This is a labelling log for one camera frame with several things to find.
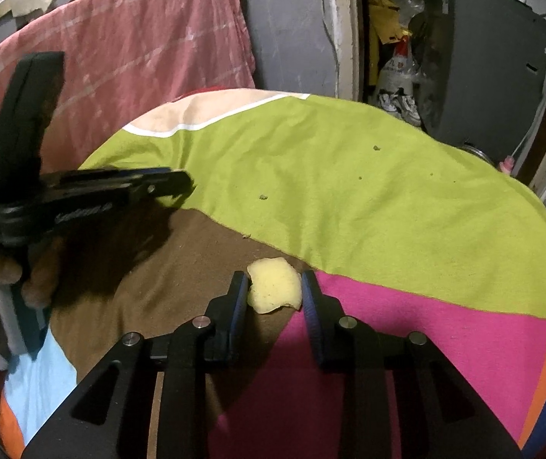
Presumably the pink checked cloth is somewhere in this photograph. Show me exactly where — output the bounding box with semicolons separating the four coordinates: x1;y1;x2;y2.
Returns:
0;0;255;172

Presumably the colourful patchwork table cloth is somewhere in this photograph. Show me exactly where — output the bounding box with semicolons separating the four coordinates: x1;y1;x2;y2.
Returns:
0;89;546;458

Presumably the pink bottle on floor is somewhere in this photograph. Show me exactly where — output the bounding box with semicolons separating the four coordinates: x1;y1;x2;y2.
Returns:
498;155;516;175

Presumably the pair of sneakers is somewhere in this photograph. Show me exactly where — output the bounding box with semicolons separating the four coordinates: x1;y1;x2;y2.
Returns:
377;89;421;127

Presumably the dark grey cabinet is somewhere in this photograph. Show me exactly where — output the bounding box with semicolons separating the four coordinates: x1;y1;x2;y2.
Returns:
416;0;546;163

